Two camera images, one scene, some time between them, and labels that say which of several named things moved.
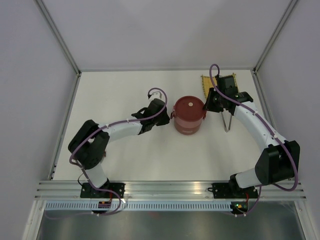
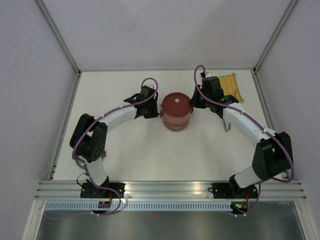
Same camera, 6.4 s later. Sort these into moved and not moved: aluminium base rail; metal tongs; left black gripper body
Moved: left black gripper body
Not moved: metal tongs; aluminium base rail
